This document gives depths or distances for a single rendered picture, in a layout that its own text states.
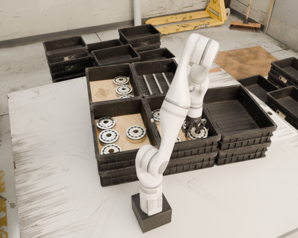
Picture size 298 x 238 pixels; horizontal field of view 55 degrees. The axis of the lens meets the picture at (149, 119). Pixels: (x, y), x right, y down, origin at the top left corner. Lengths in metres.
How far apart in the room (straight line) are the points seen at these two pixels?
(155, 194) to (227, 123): 0.68
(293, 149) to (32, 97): 1.70
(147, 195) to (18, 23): 3.80
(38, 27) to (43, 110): 2.76
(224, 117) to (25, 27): 3.54
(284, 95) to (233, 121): 1.18
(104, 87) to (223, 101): 0.76
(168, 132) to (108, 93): 0.93
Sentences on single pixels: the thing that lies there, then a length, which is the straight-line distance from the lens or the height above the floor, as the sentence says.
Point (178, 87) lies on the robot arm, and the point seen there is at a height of 1.34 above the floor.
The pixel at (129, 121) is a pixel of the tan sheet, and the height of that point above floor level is 0.83.
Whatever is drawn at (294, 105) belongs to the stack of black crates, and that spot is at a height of 0.38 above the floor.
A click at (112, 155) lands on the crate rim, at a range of 1.30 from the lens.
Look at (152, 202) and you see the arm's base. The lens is 1.19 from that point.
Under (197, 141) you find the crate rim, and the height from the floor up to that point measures 0.92.
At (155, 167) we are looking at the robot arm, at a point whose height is 1.11.
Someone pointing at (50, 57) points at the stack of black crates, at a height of 0.54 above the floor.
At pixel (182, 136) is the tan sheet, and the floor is 0.83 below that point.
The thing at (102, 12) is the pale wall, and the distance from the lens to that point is 4.75.
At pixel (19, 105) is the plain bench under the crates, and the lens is 2.13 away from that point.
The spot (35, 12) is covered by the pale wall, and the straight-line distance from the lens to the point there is 4.59.
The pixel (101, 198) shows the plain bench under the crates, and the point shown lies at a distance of 1.45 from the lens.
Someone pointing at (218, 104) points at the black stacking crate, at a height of 0.83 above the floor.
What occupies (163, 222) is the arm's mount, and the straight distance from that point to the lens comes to 1.33.
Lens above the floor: 1.88
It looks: 40 degrees down
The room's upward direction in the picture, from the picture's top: straight up
